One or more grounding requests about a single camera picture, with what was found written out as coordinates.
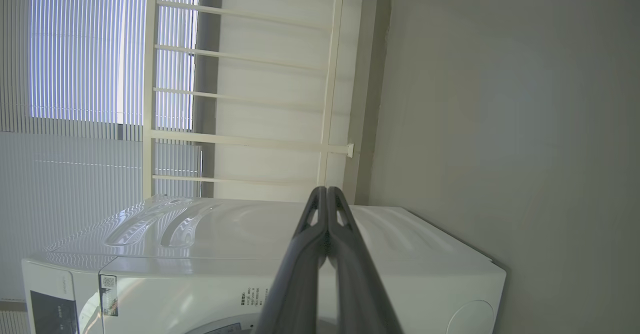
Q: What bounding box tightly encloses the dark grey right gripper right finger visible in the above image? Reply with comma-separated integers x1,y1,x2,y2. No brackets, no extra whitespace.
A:
327,186,405,334

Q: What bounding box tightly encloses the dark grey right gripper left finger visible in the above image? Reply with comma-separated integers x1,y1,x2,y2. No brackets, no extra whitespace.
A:
255,186,329,334

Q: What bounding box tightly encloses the white front-load washing machine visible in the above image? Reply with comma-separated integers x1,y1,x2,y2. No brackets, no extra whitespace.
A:
21,196,507,334

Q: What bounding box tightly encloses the round white filter cover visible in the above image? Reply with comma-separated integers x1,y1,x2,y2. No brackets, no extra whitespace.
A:
446,300,496,334

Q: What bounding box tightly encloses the small QR code sticker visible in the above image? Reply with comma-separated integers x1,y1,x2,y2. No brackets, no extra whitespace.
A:
100,274,120,317

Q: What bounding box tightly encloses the black washer control panel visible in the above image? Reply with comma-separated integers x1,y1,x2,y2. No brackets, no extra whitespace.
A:
30,290,80,334

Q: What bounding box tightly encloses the white vertical window blind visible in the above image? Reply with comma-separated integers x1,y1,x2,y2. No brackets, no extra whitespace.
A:
0,0,203,302

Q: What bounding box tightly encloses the white metal rack frame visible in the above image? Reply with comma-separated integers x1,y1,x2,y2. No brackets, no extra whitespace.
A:
142,0,355,200

